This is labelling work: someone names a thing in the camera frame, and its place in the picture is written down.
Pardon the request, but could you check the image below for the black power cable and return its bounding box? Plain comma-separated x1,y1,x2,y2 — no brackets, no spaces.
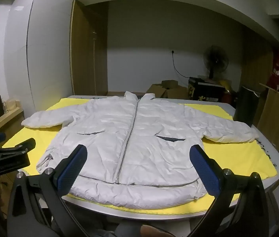
172,53,190,77

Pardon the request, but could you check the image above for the white puffer jacket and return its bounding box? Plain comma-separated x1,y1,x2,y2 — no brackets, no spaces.
21,91,260,209

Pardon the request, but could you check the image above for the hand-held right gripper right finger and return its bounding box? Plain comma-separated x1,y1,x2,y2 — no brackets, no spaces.
189,145,274,237

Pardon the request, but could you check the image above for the flat cardboard sheet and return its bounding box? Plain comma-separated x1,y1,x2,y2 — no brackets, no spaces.
256,82,279,145

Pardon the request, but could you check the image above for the clear plastic jar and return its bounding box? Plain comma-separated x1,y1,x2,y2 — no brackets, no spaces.
6,98,17,112

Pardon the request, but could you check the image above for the wooden wardrobe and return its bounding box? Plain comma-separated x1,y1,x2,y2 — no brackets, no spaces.
70,0,109,97

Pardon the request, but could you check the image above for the open cardboard box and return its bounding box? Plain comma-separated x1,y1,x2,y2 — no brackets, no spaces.
145,84,169,100
161,80,188,100

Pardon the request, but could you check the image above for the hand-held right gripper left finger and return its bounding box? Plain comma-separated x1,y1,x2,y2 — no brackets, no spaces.
7,144,88,237

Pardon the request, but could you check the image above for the black standing fan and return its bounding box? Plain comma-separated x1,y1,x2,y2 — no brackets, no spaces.
203,45,229,79

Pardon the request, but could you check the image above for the yellow bag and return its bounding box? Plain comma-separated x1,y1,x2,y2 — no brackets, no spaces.
217,79,232,90

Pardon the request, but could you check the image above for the black box with yellow print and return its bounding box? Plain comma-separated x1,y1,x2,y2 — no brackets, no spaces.
188,77,227,102

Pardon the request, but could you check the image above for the yellow cloth mat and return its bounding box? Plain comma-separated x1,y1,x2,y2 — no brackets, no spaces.
2,97,278,215

